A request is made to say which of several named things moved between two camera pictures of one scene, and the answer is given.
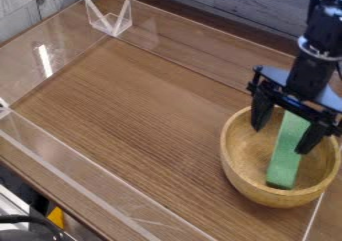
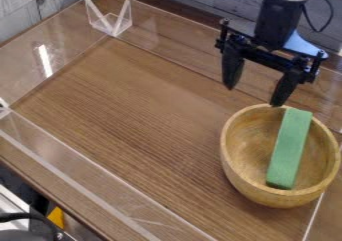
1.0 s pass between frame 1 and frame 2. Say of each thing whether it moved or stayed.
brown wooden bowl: stayed
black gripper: moved
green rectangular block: stayed
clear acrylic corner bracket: stayed
